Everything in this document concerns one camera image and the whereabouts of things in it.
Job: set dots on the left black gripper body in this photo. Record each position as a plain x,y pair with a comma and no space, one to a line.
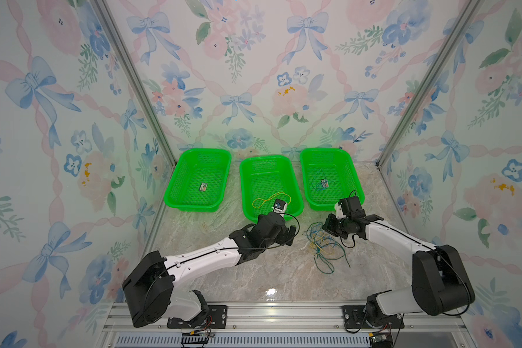
282,238

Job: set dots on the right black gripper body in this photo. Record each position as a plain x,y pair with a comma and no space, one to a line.
336,227

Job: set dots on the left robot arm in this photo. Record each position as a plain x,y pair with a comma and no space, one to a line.
152,289

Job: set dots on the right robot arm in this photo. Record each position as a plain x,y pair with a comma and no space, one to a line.
440,284

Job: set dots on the right green plastic basket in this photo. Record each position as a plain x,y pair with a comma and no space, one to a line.
334,165

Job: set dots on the green plastic basket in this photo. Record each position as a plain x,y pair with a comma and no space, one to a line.
334,165
267,178
194,167

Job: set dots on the middle green plastic basket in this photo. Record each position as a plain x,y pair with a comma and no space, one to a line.
267,178

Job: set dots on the left green plastic basket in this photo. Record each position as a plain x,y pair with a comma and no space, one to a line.
194,167

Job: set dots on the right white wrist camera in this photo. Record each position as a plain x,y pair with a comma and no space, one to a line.
349,209

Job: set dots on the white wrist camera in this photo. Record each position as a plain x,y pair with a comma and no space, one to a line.
349,209
280,207

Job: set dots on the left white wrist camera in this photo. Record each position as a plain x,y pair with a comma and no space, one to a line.
280,207

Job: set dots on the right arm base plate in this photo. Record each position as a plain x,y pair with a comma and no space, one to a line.
355,318

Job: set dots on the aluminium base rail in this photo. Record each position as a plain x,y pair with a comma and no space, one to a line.
288,324

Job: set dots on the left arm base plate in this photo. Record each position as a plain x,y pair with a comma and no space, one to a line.
215,318

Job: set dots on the right aluminium corner post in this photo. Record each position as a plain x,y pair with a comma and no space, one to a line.
459,27

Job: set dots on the aluminium corner post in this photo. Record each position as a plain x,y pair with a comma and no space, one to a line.
113,34
459,27

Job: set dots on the left aluminium corner post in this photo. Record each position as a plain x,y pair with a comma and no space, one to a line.
113,34

